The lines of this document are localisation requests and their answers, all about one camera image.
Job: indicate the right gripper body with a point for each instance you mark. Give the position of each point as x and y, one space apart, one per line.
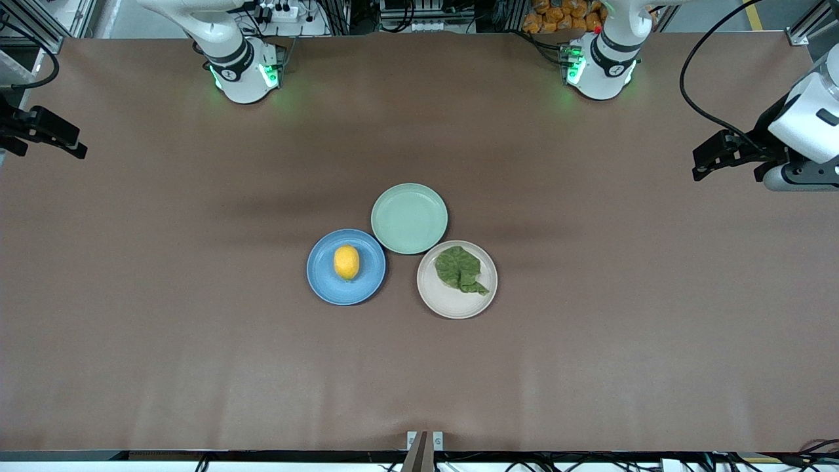
14 123

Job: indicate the green lettuce leaf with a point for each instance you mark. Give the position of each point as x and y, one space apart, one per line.
460 269

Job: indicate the yellow lemon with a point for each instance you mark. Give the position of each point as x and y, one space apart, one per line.
347 262

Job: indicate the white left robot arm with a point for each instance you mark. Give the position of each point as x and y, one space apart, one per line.
606 59

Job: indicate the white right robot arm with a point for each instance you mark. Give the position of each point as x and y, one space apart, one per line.
226 46

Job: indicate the bag of orange fruit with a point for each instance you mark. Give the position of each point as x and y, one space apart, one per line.
560 16

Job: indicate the white power strip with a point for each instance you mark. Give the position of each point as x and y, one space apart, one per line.
278 10

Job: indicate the blue plate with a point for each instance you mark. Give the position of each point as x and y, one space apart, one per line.
324 275

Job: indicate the beige plate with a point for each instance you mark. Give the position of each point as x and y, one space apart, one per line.
452 301

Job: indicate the green plate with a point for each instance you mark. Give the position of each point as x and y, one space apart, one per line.
409 217

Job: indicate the aluminium frame profile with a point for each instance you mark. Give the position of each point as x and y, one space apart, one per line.
809 26
39 23

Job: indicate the camera mounting bracket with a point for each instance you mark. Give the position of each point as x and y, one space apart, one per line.
424 449

